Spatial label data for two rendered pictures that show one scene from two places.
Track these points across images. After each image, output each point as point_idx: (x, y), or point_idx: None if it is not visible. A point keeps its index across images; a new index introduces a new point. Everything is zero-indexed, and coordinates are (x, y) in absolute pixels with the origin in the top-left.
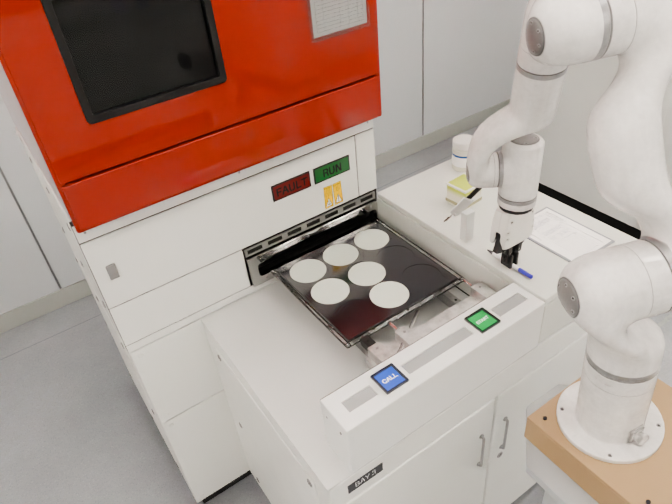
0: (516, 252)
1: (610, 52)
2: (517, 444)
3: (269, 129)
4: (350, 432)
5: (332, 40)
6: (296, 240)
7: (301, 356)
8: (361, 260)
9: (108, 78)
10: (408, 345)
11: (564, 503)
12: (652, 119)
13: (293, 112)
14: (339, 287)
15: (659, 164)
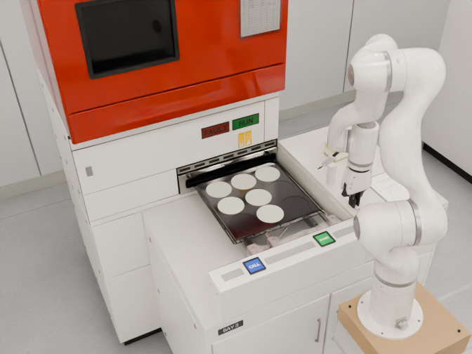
0: (358, 197)
1: (392, 90)
2: None
3: (204, 92)
4: (222, 293)
5: (253, 38)
6: (214, 167)
7: (204, 246)
8: (256, 187)
9: (106, 53)
10: None
11: None
12: (411, 131)
13: (221, 82)
14: (237, 204)
15: (414, 157)
